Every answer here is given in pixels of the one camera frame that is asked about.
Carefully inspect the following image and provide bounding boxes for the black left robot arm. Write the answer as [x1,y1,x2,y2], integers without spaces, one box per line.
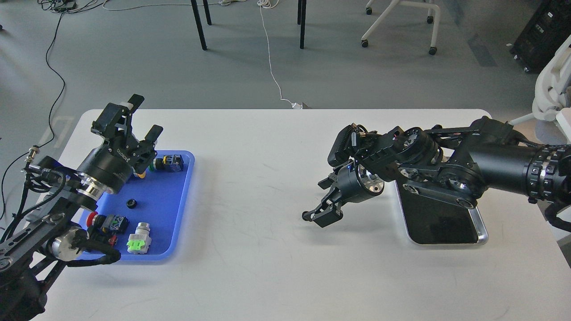
[0,94,163,321]

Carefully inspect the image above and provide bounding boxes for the white chair base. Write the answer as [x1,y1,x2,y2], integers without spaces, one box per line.
[360,0,442,56]

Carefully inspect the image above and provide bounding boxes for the red emergency stop button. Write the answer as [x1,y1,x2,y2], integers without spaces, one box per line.
[86,212,130,234]

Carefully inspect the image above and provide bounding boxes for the silver metal tray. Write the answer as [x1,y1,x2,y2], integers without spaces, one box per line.
[395,182,488,247]

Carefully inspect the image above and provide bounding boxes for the green push button switch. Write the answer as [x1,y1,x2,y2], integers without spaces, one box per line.
[149,154,184,173]

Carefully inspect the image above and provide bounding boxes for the black red switch block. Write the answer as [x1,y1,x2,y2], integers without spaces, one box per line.
[90,231,118,247]

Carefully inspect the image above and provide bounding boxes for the white cable on floor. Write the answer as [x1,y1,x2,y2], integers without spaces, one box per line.
[219,0,304,109]

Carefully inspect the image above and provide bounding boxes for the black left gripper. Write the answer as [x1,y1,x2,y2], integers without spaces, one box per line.
[78,94,163,193]

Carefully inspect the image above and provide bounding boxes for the black table legs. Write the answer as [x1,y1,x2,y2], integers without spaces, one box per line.
[190,0,307,51]

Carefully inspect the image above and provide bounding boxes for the black cable on floor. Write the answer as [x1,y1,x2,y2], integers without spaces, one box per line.
[0,0,105,222]

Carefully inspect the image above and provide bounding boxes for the blue plastic tray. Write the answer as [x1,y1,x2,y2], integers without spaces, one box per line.
[96,150,194,265]

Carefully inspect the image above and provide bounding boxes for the black equipment case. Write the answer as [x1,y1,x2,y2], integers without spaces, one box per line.
[510,0,571,73]

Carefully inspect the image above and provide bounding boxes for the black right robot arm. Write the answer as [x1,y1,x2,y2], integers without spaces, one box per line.
[302,116,570,231]

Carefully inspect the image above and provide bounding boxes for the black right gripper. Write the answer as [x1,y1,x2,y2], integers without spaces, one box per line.
[308,165,384,228]

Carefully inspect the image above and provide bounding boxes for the white office chair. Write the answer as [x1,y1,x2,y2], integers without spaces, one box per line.
[509,36,571,125]

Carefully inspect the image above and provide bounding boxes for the grey green selector switch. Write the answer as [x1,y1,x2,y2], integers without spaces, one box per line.
[126,222,152,255]

